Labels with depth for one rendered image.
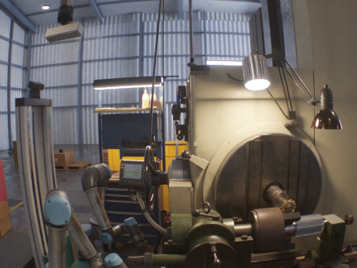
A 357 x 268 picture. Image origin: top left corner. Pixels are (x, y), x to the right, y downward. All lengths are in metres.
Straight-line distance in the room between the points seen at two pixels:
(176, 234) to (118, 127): 2.68
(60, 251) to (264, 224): 0.85
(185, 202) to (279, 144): 0.50
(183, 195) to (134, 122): 2.32
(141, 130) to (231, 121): 2.26
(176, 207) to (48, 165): 0.79
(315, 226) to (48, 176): 1.43
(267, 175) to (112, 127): 2.59
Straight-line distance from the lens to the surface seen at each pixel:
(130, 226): 1.78
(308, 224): 1.21
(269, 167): 1.33
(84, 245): 1.41
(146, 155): 1.50
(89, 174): 1.73
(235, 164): 1.29
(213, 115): 1.36
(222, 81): 1.37
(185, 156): 1.31
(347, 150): 1.66
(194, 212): 1.02
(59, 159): 8.77
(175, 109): 1.61
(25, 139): 1.45
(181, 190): 1.31
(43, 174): 1.72
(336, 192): 1.68
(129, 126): 3.56
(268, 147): 1.31
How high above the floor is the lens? 1.69
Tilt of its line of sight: 5 degrees down
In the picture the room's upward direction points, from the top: 1 degrees counter-clockwise
